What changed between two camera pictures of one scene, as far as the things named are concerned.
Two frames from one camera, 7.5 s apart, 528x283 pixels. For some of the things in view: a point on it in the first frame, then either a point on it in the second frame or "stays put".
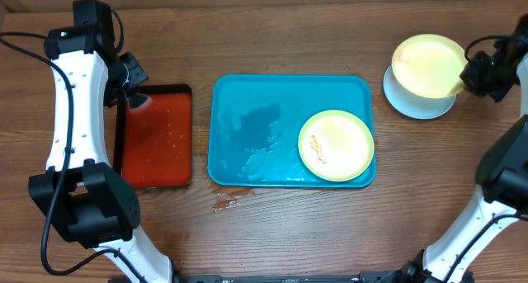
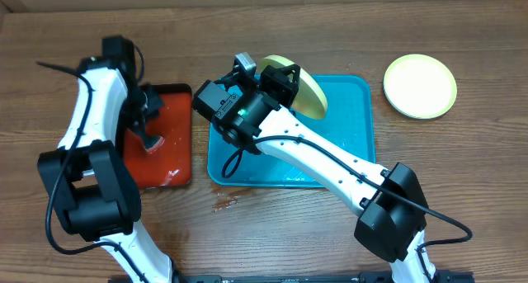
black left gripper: [139, 77] → [156, 102]
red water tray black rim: [153, 141] stays put
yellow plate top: [429, 65] → [420, 87]
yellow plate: [336, 145] → [309, 100]
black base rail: [378, 277] stays put
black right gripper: [472, 77] → [282, 77]
